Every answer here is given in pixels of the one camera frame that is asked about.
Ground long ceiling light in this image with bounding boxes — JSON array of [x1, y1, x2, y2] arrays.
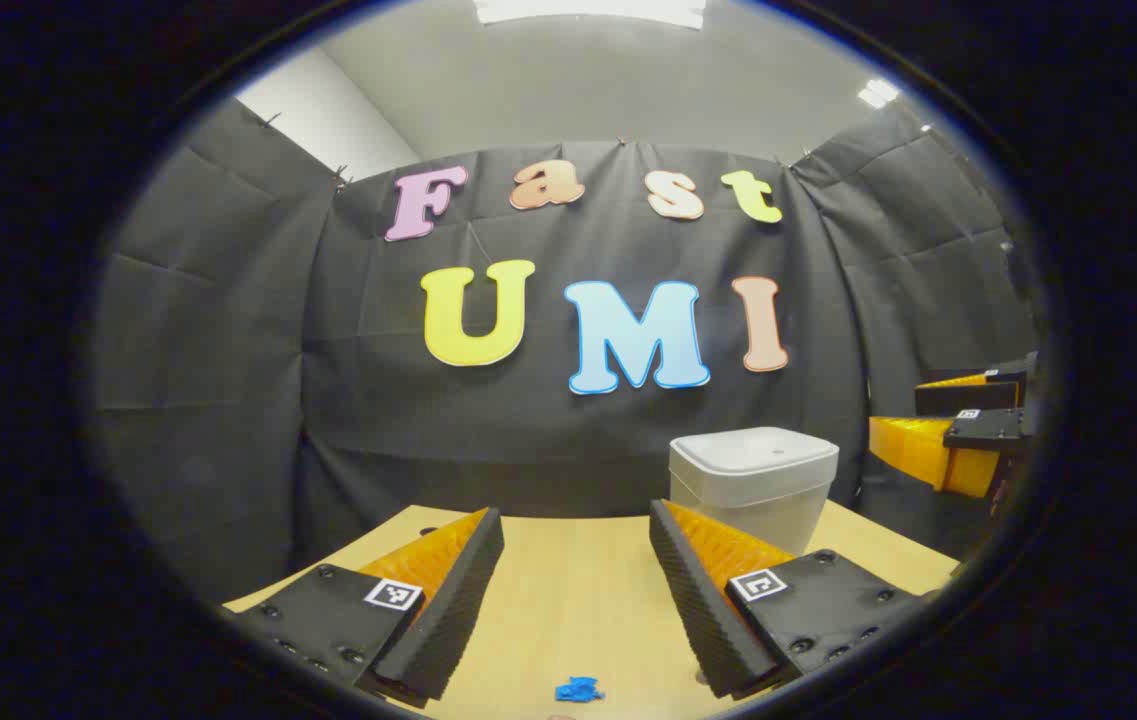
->
[[473, 0, 707, 29]]

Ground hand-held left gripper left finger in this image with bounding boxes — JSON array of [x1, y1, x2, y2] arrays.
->
[[223, 507, 506, 709]]

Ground black backdrop cloth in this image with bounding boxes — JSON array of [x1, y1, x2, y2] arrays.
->
[[88, 98, 1041, 606]]

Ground wooden desktop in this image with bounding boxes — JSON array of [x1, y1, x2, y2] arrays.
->
[[223, 503, 961, 720]]

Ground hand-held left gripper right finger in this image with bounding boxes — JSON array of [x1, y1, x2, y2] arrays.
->
[[648, 498, 929, 701]]

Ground white desktop garbage bin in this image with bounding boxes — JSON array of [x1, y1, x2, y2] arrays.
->
[[668, 427, 841, 558]]

